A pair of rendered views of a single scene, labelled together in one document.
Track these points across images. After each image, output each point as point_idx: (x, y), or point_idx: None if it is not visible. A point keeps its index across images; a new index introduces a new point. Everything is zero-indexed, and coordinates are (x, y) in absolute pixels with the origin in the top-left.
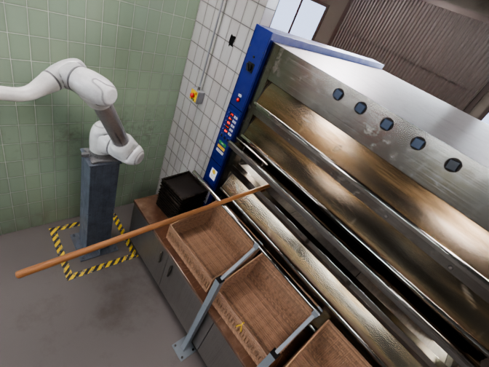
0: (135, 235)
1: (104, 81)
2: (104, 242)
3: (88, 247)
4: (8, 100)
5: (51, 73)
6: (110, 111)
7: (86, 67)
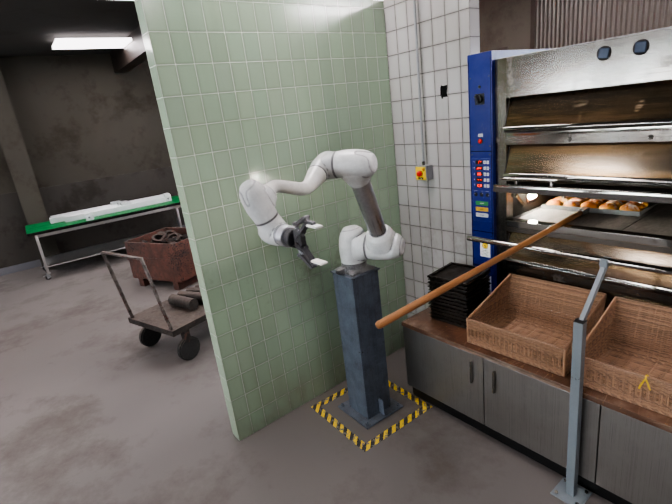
0: (458, 283)
1: (364, 150)
2: (434, 291)
3: (423, 297)
4: (299, 192)
5: (317, 165)
6: (371, 187)
7: None
